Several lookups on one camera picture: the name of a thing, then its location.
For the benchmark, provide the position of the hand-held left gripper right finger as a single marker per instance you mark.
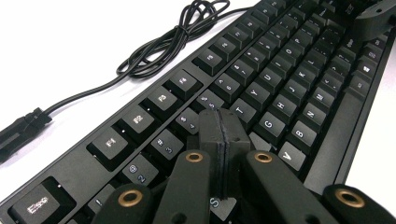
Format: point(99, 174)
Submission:
point(235, 133)

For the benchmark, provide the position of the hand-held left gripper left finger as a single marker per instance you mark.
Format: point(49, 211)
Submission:
point(211, 130)

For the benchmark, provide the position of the black computer keyboard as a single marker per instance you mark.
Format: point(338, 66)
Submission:
point(210, 59)

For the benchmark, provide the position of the white table board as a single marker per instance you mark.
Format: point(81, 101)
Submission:
point(62, 37)

